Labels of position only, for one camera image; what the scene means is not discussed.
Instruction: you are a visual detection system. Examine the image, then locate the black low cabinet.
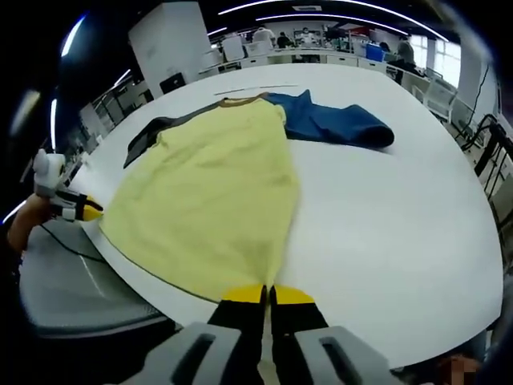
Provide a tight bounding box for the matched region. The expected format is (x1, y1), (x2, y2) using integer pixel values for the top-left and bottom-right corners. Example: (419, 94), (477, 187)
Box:
(159, 73), (187, 95)

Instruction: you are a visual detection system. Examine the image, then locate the ceiling strip light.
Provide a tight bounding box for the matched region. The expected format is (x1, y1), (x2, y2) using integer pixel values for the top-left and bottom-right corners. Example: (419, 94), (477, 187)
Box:
(59, 14), (88, 57)

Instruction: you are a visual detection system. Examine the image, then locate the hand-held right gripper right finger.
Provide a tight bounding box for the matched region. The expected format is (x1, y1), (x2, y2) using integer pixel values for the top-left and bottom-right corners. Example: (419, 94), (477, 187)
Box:
(269, 284), (402, 385)

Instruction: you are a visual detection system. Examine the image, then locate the white square pillar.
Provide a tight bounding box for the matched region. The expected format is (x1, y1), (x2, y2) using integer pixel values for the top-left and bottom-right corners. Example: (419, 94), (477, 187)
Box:
(127, 2), (212, 99)

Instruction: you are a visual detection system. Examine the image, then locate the thin white template strip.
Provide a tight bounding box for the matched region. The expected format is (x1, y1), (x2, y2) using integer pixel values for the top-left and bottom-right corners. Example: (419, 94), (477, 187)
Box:
(213, 83), (301, 97)

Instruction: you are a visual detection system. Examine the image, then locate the person's left hand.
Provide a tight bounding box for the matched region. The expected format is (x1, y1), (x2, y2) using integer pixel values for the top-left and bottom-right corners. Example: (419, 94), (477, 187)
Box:
(22, 195), (57, 229)

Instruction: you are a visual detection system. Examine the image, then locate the black metal stand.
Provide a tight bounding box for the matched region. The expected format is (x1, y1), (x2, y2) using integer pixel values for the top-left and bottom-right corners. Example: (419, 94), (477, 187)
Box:
(460, 114), (513, 225)

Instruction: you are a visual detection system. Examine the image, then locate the white boxy appliance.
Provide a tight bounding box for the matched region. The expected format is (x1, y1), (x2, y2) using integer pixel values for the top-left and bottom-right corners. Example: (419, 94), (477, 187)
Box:
(222, 34), (245, 61)

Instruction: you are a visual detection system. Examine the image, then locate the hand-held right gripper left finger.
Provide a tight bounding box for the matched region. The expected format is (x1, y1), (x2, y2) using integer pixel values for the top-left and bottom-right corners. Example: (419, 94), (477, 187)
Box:
(131, 283), (268, 385)

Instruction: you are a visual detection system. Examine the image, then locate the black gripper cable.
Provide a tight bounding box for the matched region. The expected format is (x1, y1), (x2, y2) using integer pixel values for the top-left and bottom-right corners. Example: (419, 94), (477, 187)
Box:
(39, 223), (107, 261)

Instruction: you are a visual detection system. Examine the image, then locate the blue plastic box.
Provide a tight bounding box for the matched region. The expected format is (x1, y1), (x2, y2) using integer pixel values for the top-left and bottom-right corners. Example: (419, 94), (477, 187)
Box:
(365, 43), (386, 62)

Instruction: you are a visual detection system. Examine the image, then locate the long white workbench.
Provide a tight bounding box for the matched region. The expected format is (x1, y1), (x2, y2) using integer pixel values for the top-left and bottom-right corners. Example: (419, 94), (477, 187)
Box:
(198, 46), (402, 77)

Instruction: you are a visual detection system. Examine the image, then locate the long curved ceiling light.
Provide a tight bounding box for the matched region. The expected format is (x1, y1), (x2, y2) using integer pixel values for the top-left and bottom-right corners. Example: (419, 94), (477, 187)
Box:
(256, 14), (448, 41)

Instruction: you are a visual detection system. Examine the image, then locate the white office chair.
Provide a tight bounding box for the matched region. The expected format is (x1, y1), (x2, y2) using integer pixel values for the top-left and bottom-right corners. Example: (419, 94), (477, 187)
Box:
(422, 75), (458, 117)

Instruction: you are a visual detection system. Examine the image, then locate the yellow blue grey garment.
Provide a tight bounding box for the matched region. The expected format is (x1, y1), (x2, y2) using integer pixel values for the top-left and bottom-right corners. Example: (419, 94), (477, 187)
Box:
(123, 88), (396, 302)

